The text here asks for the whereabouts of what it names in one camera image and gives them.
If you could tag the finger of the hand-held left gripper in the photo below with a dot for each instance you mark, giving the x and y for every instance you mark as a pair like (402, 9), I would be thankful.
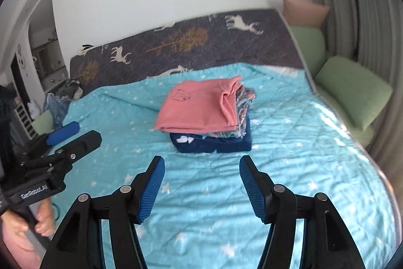
(85, 143)
(63, 133)

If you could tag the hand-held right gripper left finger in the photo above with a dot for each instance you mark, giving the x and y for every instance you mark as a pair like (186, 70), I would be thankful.
(152, 190)

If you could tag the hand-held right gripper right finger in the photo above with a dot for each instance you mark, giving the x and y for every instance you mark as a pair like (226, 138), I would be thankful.
(253, 191)

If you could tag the pink sweater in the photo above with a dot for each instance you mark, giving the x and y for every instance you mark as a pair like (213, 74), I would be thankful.
(195, 105)

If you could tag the grey clothes pile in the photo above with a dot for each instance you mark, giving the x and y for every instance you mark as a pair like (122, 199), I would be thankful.
(72, 89)

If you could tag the person's left hand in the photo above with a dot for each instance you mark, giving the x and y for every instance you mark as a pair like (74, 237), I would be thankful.
(47, 220)

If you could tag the flat green pillow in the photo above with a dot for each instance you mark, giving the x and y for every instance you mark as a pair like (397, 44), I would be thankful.
(42, 124)

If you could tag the blue denim jeans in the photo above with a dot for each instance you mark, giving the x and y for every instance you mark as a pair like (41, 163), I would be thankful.
(56, 110)

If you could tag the white shelf rack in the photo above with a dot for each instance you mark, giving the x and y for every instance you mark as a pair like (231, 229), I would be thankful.
(25, 121)

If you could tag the navy star-print folded garment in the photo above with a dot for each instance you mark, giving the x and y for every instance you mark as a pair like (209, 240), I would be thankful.
(226, 144)

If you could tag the teal star-print blanket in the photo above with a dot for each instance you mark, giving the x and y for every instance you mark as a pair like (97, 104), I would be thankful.
(299, 146)

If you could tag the grey floral folded garment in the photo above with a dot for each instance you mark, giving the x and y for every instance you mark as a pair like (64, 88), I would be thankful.
(244, 111)

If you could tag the large green pillow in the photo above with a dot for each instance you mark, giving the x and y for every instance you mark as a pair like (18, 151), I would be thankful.
(352, 89)

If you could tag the small green pillow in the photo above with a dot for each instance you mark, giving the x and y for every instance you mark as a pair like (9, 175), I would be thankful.
(308, 48)

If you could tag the dark deer-print bed sheet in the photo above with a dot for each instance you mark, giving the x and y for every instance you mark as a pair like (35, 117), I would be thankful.
(204, 35)

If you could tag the pink pillow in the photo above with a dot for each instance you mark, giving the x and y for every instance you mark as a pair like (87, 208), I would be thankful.
(305, 10)

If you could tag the grey pleated curtain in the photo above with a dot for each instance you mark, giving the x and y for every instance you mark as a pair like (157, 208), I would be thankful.
(377, 20)

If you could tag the wall mirror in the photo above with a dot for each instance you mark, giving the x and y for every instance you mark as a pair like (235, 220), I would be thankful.
(49, 57)

